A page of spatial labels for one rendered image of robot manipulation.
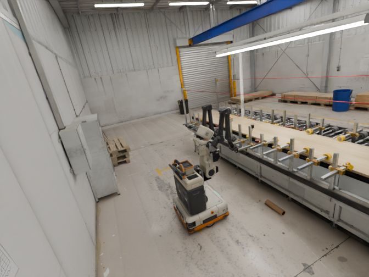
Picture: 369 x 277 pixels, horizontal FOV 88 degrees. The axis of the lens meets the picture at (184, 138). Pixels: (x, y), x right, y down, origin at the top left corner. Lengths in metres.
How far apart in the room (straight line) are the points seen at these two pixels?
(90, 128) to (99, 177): 0.94
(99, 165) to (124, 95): 6.56
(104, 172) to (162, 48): 7.87
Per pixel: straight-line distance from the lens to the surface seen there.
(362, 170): 2.76
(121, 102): 10.06
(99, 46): 10.13
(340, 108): 8.64
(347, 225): 3.13
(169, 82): 10.60
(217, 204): 2.94
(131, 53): 10.21
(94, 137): 3.73
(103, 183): 4.05
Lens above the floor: 2.15
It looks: 20 degrees down
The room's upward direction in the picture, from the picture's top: 9 degrees counter-clockwise
